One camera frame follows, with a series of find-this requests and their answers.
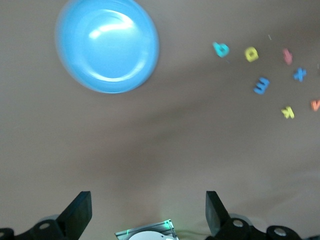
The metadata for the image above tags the red foam letter f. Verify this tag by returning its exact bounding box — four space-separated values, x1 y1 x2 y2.
281 47 294 66

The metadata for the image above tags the yellow foam letter k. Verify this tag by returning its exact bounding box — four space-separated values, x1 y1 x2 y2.
280 105 295 120

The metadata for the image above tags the blue foam letter E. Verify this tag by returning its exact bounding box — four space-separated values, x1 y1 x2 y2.
252 76 271 96

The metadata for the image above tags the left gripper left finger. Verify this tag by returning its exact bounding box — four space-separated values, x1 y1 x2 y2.
0 190 93 240

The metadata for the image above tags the teal foam letter p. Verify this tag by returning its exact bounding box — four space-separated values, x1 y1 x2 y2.
211 41 230 59

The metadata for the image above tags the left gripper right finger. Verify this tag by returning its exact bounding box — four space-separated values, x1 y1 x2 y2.
205 190 302 240

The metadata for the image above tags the blue plate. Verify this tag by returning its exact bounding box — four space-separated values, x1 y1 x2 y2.
54 0 160 95

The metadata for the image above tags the blue foam letter x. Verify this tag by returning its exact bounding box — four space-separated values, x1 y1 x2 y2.
292 66 308 83

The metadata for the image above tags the brown table cover sheet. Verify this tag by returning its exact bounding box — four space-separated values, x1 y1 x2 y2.
0 0 320 240

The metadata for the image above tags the yellow foam letter d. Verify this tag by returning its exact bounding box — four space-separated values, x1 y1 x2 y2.
243 46 260 63

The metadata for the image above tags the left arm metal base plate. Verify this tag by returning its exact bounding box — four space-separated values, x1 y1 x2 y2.
114 219 180 240

